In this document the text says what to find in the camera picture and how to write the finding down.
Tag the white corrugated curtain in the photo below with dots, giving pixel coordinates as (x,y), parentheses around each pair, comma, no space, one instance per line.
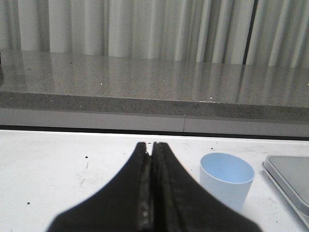
(252,32)

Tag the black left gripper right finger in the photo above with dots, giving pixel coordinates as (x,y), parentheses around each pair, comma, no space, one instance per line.
(183,205)

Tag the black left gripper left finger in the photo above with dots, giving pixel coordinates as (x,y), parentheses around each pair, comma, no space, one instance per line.
(123,205)

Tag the light blue plastic cup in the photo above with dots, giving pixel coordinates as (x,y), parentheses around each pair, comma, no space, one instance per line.
(227,177)

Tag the silver electronic kitchen scale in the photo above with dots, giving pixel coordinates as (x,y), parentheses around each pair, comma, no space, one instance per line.
(290,175)

